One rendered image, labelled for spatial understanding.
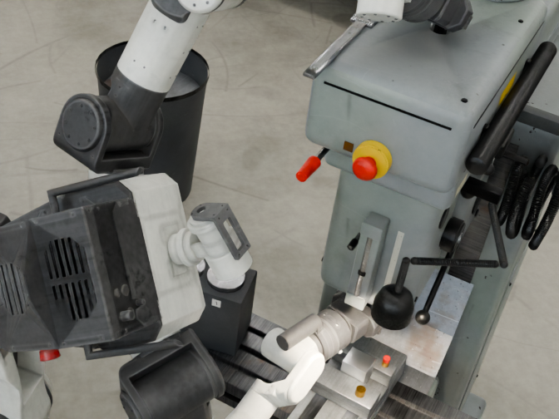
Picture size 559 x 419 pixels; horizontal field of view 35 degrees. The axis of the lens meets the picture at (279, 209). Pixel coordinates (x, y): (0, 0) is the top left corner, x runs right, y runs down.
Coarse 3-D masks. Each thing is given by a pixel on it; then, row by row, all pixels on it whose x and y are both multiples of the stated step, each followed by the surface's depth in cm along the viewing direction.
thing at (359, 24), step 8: (352, 24) 140; (360, 24) 141; (368, 24) 141; (344, 32) 138; (352, 32) 138; (336, 40) 136; (344, 40) 136; (352, 40) 137; (328, 48) 133; (336, 48) 134; (320, 56) 131; (328, 56) 132; (336, 56) 133; (312, 64) 129; (320, 64) 130; (328, 64) 130; (304, 72) 127; (312, 72) 127; (320, 72) 129
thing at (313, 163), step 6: (324, 150) 146; (312, 156) 143; (318, 156) 144; (306, 162) 142; (312, 162) 142; (318, 162) 143; (300, 168) 141; (306, 168) 141; (312, 168) 142; (300, 174) 140; (306, 174) 140; (300, 180) 141
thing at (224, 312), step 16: (208, 272) 204; (256, 272) 208; (208, 288) 202; (224, 288) 201; (240, 288) 203; (208, 304) 203; (224, 304) 202; (240, 304) 200; (208, 320) 206; (224, 320) 205; (240, 320) 205; (208, 336) 210; (224, 336) 208; (240, 336) 211; (224, 352) 212
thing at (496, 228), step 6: (492, 204) 160; (492, 210) 158; (492, 216) 157; (492, 222) 156; (498, 222) 156; (492, 228) 155; (498, 228) 154; (498, 234) 153; (498, 240) 152; (498, 246) 151; (498, 252) 150; (504, 252) 150; (498, 258) 149; (504, 258) 148; (504, 264) 147
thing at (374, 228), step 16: (368, 224) 157; (384, 224) 157; (368, 240) 159; (384, 240) 162; (368, 256) 161; (352, 272) 166; (368, 272) 164; (352, 288) 168; (368, 288) 166; (352, 304) 170
